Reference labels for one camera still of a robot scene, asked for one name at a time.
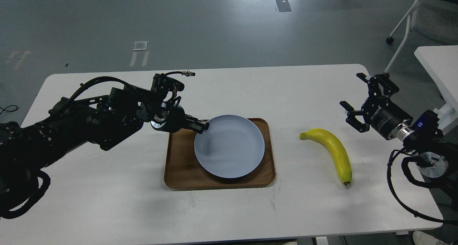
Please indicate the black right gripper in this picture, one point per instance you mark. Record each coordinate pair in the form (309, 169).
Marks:
(379, 111)

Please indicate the white shoe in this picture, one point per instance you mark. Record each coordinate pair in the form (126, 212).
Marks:
(422, 238)

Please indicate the light blue plate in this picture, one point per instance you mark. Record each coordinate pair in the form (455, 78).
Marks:
(232, 147)

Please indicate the brown wooden tray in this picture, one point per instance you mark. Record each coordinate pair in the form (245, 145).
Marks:
(183, 172)

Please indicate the yellow banana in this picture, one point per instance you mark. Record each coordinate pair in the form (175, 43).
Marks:
(336, 150)

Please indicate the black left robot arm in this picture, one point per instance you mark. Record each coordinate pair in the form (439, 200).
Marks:
(103, 111)

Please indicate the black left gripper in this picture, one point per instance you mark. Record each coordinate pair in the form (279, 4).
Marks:
(177, 120)

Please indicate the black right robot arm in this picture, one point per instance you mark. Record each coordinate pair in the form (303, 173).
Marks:
(434, 160)

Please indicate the white office chair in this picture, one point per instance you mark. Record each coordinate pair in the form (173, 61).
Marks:
(436, 20)

